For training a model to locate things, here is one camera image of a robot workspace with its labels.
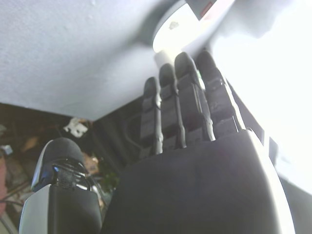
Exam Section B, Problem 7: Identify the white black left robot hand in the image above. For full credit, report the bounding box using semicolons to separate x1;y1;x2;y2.
19;50;297;234

